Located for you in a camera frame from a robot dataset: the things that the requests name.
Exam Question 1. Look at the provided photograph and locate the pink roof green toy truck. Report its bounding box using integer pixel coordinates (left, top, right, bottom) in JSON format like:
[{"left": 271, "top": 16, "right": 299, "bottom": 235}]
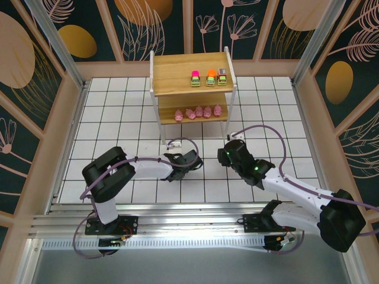
[{"left": 189, "top": 70, "right": 201, "bottom": 88}]

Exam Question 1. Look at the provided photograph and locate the orange roof green toy truck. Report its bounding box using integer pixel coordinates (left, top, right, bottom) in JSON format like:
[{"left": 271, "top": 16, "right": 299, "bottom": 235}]
[{"left": 205, "top": 69, "right": 217, "bottom": 88}]

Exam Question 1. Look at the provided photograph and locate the wooden two-tier shelf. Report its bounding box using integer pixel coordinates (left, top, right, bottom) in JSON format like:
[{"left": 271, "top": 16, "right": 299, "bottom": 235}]
[{"left": 149, "top": 46, "right": 237, "bottom": 146}]

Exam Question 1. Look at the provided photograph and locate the black power connector box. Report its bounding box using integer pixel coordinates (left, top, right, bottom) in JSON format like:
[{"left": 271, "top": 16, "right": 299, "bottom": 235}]
[
  {"left": 98, "top": 238, "right": 126, "bottom": 256},
  {"left": 264, "top": 233, "right": 297, "bottom": 253}
]

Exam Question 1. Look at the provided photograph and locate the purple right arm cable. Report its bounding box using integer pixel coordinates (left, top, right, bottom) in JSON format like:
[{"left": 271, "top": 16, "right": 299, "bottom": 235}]
[{"left": 230, "top": 124, "right": 379, "bottom": 254}]

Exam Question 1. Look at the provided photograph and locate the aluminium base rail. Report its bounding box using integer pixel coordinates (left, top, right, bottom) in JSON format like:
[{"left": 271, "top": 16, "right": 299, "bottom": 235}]
[{"left": 28, "top": 202, "right": 356, "bottom": 237}]

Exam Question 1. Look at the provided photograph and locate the aluminium side rail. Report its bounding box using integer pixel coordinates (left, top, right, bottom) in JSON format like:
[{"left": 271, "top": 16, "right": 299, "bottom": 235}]
[
  {"left": 44, "top": 79, "right": 91, "bottom": 215},
  {"left": 291, "top": 79, "right": 337, "bottom": 209}
]

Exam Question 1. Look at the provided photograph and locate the white slotted cable duct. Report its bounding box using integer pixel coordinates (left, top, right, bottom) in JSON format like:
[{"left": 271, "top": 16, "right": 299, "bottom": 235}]
[{"left": 41, "top": 235, "right": 269, "bottom": 254}]

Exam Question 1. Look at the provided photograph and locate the aluminium corner post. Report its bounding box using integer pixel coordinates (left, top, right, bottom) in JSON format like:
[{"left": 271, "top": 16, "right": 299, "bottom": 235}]
[
  {"left": 28, "top": 0, "right": 88, "bottom": 89},
  {"left": 291, "top": 0, "right": 347, "bottom": 86}
]

